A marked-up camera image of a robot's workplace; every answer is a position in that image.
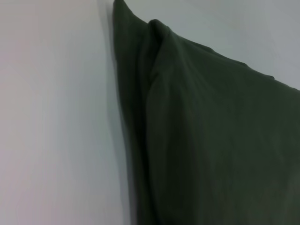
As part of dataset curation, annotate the dark green FREE t-shirt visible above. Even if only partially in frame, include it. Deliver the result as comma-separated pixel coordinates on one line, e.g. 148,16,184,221
112,0,300,225

